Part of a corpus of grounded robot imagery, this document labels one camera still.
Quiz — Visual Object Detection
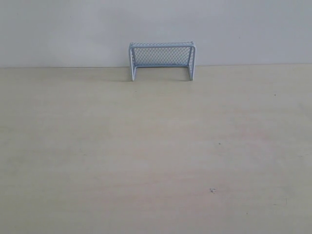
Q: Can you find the light blue mini soccer goal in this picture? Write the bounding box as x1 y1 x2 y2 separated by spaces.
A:
128 41 196 81

